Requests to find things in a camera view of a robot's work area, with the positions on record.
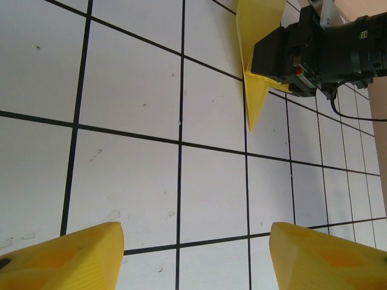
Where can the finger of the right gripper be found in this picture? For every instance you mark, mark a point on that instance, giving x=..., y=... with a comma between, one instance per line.
x=279, y=86
x=270, y=54

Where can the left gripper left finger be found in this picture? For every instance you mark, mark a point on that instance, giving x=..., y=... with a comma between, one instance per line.
x=75, y=259

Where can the yellow cloth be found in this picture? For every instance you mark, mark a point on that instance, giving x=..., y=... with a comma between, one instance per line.
x=251, y=30

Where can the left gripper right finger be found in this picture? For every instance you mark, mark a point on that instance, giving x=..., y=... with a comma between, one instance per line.
x=326, y=259

